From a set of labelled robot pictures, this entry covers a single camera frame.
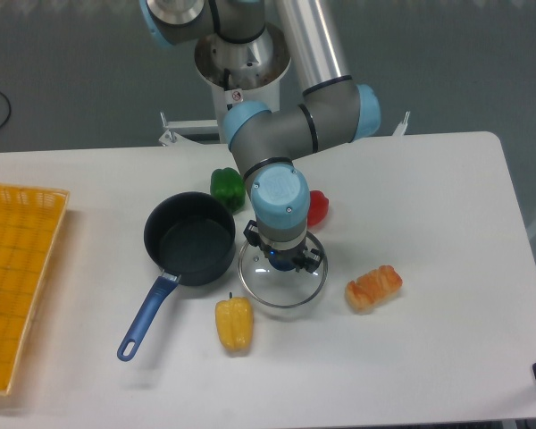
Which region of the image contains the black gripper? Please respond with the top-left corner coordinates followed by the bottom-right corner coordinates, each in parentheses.
top-left (243, 220), bottom-right (322, 273)

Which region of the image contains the glass lid with blue knob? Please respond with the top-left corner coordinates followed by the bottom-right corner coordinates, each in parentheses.
top-left (238, 231), bottom-right (329, 310)

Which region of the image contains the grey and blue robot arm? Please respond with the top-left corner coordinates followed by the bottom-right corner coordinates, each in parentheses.
top-left (139, 1), bottom-right (381, 272)

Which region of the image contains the red toy bell pepper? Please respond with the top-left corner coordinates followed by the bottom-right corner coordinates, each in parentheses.
top-left (307, 190), bottom-right (330, 227)

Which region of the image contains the green toy bell pepper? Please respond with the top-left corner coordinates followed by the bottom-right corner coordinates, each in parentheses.
top-left (209, 167), bottom-right (246, 214)

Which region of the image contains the yellow toy bell pepper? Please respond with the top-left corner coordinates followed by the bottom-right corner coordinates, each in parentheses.
top-left (214, 294), bottom-right (254, 353)

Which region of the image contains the orange toy salmon sushi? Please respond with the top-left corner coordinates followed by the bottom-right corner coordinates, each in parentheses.
top-left (345, 265), bottom-right (403, 313)

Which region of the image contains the yellow plastic basket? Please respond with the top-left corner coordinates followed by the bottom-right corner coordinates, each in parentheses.
top-left (0, 183), bottom-right (70, 396)

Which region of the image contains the dark saucepan with blue handle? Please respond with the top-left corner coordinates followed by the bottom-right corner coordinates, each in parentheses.
top-left (117, 191), bottom-right (236, 362)

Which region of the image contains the white bracket at table edge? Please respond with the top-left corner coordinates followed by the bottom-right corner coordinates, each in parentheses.
top-left (392, 111), bottom-right (411, 137)

